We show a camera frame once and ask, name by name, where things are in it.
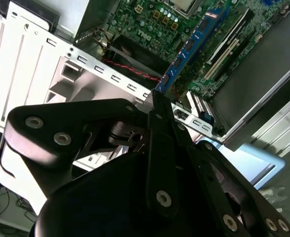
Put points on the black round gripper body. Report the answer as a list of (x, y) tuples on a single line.
[(97, 209)]

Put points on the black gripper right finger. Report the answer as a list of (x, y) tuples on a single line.
[(246, 195)]

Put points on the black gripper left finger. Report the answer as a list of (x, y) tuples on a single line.
[(60, 116)]

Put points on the blue RAM stick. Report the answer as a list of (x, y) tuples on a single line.
[(184, 51)]

